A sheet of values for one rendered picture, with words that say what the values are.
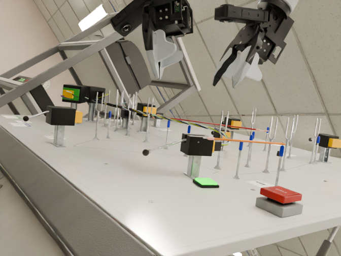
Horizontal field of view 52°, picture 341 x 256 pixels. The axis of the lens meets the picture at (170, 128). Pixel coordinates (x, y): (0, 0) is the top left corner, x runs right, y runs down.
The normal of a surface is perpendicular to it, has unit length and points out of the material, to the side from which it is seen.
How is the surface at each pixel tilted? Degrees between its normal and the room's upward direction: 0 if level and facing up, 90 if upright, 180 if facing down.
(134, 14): 107
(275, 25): 101
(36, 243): 90
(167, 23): 123
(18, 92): 90
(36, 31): 90
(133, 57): 90
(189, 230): 54
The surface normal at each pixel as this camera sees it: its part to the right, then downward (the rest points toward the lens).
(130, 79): 0.59, 0.19
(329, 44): -0.73, 0.55
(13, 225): -0.37, -0.81
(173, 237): 0.12, -0.99
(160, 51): -0.37, -0.13
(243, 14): 0.41, 0.15
